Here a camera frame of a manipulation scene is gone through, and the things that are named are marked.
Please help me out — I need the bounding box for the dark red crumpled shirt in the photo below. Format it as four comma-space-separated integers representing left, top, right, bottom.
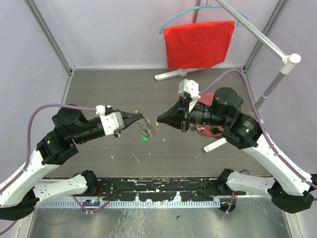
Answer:
190, 92, 223, 138

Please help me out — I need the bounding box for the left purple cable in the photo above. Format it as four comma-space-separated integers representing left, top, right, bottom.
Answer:
0, 104, 99, 230

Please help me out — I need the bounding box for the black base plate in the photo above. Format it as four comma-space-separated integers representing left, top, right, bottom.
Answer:
71, 176, 246, 199

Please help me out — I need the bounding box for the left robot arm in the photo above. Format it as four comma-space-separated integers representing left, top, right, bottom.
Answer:
0, 104, 144, 221

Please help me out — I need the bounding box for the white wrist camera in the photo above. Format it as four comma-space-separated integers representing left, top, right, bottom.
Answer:
178, 79, 201, 112
96, 105, 124, 136

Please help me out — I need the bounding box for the grey slotted cable duct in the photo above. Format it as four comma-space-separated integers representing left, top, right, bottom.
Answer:
41, 198, 220, 209

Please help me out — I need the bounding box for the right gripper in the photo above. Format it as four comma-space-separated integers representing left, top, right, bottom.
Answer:
157, 95, 229, 132

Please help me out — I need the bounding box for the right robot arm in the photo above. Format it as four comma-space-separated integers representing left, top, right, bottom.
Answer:
157, 87, 317, 214

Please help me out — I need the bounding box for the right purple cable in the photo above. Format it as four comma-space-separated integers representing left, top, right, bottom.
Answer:
199, 69, 317, 189

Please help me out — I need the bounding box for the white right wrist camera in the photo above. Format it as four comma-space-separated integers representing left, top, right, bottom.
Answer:
178, 79, 201, 112

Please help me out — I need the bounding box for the white clothes rack stand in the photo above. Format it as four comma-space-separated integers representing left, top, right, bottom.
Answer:
155, 0, 302, 153

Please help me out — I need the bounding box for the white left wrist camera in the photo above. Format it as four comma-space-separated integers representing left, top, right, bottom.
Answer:
96, 105, 124, 136

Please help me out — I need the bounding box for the teal clothes hanger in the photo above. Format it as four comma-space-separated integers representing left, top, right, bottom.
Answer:
158, 4, 249, 35

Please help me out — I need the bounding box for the bright red cloth on hanger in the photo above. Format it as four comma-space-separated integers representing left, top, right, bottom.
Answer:
163, 20, 235, 69

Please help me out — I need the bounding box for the purple cable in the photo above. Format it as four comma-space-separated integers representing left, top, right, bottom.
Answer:
199, 69, 317, 189
0, 104, 99, 230

